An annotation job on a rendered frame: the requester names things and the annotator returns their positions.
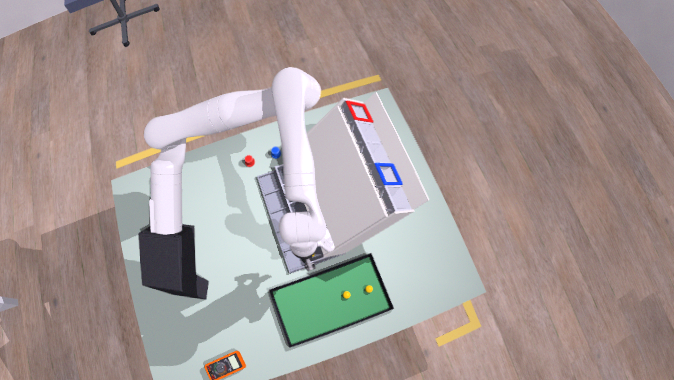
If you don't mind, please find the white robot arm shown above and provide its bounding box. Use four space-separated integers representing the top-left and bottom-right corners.
144 67 334 257

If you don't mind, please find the orange pocket multimeter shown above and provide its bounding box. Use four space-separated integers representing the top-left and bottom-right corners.
205 351 246 380

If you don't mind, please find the blue rectangular band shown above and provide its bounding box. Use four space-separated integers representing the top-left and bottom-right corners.
375 163 403 185

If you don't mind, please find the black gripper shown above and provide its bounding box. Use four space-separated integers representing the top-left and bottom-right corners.
291 248 317 271

